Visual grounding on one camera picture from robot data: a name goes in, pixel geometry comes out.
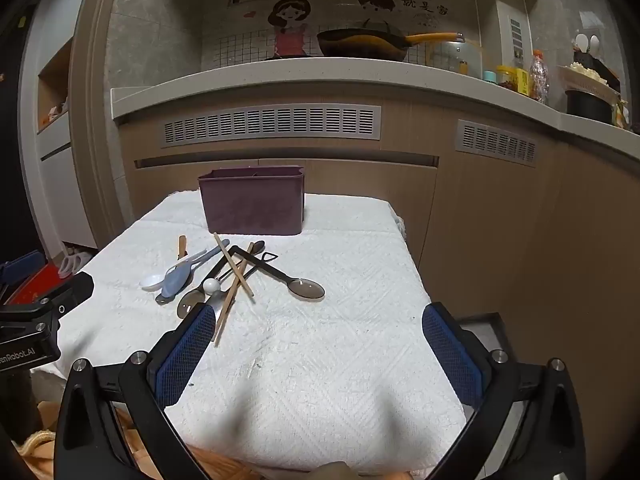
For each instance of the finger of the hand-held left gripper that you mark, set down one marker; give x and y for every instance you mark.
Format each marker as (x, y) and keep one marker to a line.
(75, 287)
(20, 264)

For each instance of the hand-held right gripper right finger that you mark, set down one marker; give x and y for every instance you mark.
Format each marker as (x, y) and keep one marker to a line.
(452, 355)

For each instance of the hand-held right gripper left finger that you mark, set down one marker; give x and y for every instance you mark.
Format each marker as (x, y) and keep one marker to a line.
(185, 355)

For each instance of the wooden chopstick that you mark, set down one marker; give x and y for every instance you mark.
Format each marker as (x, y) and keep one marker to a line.
(222, 247)
(222, 320)

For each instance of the metal spoon white ball end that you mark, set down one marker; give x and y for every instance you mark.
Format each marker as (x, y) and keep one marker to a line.
(211, 286)

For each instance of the white plastic spoon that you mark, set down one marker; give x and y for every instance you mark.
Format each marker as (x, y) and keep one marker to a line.
(151, 281)

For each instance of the blue grey spoon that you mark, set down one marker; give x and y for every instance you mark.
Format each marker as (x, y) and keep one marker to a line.
(177, 277)

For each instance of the wooden spoon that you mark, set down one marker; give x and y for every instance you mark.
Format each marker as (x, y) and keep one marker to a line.
(182, 246)

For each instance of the shovel shaped metal spoon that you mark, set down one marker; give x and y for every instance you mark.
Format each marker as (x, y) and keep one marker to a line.
(261, 261)

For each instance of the purple plastic utensil holder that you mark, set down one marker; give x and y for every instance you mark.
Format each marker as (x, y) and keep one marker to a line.
(250, 205)

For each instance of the black holder white utensils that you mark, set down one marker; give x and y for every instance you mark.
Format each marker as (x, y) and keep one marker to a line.
(587, 57)

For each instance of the red floor mat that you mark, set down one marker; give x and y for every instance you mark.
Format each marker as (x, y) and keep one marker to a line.
(30, 282)

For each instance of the pale lilac slipper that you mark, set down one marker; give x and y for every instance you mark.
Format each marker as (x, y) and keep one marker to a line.
(82, 258)
(67, 266)

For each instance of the white shelf cabinet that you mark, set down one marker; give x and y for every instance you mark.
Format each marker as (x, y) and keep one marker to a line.
(55, 180)

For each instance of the white towel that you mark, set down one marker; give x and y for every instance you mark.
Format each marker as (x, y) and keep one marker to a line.
(325, 360)

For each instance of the wooden kitchen cabinet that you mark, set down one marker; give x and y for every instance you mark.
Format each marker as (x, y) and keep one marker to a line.
(350, 180)

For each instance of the small grey vent grille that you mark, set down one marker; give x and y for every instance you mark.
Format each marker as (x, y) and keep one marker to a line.
(497, 141)

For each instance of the large grey vent grille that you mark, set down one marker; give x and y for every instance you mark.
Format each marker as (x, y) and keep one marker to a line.
(270, 126)

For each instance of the yellow lid jar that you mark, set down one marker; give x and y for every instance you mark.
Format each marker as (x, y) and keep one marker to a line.
(506, 80)

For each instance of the teal jar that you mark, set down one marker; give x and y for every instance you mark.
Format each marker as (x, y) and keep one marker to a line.
(489, 77)

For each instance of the yellow bottle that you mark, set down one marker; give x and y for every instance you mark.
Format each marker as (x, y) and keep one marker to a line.
(521, 82)

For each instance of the black pot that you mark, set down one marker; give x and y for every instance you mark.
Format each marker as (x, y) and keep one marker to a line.
(590, 107)

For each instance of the plastic bottle orange cap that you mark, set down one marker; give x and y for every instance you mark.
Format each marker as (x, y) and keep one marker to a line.
(539, 77)

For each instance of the beige kitchen countertop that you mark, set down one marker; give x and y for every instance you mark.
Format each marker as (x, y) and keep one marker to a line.
(300, 77)

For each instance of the cartoon wall sticker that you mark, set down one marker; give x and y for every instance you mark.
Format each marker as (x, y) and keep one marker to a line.
(240, 45)

